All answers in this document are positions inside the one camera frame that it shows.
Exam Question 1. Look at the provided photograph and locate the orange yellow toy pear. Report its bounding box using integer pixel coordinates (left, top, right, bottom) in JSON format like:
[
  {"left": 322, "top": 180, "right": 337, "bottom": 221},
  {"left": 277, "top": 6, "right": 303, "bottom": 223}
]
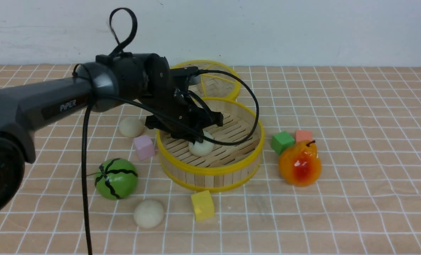
[{"left": 278, "top": 140, "right": 322, "bottom": 187}]

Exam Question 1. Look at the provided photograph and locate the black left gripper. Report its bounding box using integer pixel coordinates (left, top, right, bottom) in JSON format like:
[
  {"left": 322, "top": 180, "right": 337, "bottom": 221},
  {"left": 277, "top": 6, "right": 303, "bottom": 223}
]
[{"left": 140, "top": 66, "right": 224, "bottom": 144}]

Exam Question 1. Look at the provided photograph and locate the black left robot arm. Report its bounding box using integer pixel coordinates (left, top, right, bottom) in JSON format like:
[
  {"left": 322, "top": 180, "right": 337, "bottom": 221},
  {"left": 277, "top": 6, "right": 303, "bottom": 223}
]
[{"left": 0, "top": 53, "right": 223, "bottom": 210}]

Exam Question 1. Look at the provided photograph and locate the bamboo steamer tray yellow rim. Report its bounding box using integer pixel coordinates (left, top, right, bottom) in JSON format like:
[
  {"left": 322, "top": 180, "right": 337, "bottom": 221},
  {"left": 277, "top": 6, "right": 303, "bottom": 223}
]
[{"left": 157, "top": 97, "right": 265, "bottom": 192}]

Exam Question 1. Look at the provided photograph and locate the white bun front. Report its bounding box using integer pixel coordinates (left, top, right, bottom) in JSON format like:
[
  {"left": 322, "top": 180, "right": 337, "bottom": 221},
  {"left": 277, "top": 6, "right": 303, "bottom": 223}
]
[{"left": 133, "top": 199, "right": 165, "bottom": 229}]

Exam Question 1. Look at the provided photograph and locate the white bun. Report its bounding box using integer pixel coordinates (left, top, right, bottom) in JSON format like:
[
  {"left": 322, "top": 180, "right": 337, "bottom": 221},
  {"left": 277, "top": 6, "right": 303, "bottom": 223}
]
[
  {"left": 133, "top": 199, "right": 165, "bottom": 229},
  {"left": 119, "top": 116, "right": 144, "bottom": 138},
  {"left": 188, "top": 140, "right": 215, "bottom": 157}
]

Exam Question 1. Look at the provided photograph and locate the pink foam cube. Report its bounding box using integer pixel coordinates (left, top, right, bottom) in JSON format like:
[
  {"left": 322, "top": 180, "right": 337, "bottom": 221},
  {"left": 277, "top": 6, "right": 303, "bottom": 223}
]
[{"left": 133, "top": 135, "right": 155, "bottom": 161}]

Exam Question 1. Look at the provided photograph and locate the yellow foam cube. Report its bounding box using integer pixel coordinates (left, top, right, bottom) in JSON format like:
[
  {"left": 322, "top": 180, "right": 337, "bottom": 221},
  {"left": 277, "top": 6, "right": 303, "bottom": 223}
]
[{"left": 190, "top": 190, "right": 215, "bottom": 221}]

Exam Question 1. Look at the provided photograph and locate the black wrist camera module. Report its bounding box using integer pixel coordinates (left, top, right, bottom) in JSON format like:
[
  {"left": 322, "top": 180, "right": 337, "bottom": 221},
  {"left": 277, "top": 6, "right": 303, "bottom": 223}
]
[{"left": 170, "top": 66, "right": 201, "bottom": 92}]

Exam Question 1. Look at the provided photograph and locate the green toy watermelon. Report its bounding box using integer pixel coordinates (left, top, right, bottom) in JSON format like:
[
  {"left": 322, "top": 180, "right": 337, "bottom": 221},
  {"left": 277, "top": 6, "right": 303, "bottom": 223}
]
[{"left": 94, "top": 158, "right": 138, "bottom": 200}]

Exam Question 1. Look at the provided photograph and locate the green foam cube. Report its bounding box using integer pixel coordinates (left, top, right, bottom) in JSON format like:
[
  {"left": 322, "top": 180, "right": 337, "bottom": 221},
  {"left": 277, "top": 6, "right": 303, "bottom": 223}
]
[{"left": 270, "top": 131, "right": 296, "bottom": 155}]

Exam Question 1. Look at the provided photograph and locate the salmon orange foam cube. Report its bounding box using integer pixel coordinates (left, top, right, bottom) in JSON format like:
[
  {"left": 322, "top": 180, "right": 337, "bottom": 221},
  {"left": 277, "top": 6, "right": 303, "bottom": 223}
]
[{"left": 295, "top": 130, "right": 313, "bottom": 143}]

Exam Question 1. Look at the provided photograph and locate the checkered beige tablecloth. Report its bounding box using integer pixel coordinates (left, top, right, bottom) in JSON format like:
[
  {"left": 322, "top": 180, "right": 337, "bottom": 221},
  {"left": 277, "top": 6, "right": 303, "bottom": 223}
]
[{"left": 0, "top": 64, "right": 421, "bottom": 255}]

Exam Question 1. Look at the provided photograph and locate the bamboo steamer lid yellow rim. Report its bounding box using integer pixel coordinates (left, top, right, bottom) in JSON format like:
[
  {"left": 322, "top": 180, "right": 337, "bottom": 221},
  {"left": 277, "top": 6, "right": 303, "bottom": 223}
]
[{"left": 171, "top": 59, "right": 242, "bottom": 100}]

